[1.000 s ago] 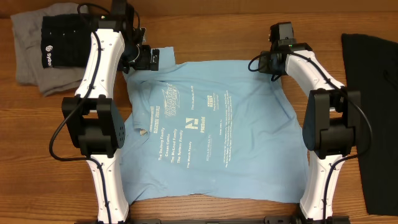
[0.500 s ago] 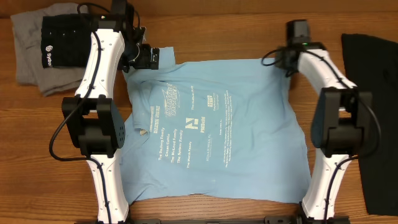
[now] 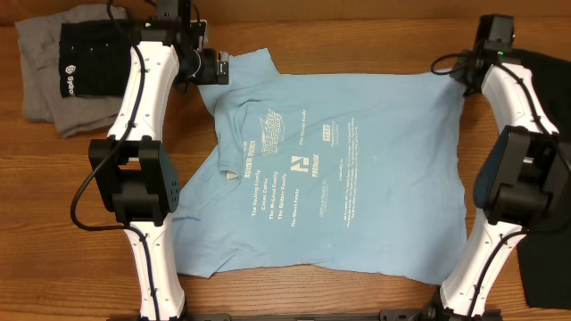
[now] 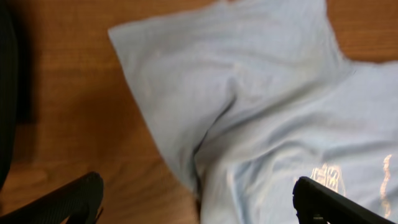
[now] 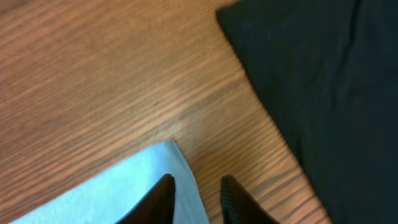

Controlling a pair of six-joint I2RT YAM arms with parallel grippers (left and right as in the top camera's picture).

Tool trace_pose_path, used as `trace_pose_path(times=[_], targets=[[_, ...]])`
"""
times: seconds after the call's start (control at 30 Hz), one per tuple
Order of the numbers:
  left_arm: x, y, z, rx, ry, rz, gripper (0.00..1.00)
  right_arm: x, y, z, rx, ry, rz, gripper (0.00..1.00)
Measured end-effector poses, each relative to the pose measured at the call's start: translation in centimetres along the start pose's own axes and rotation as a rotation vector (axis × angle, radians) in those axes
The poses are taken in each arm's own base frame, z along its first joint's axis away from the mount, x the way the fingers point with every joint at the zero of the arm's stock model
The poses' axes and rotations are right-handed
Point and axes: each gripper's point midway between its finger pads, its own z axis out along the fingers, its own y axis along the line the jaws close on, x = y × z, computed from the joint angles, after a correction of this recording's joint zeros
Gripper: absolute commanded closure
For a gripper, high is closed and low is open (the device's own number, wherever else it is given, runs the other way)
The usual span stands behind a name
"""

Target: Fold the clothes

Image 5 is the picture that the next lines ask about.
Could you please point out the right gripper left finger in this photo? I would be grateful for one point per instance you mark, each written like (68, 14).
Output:
(156, 207)

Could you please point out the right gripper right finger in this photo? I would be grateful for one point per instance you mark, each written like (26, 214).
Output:
(238, 207)

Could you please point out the light blue printed t-shirt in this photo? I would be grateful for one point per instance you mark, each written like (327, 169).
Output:
(111, 194)

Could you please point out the black garment at right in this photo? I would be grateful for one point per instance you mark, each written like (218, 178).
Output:
(326, 72)

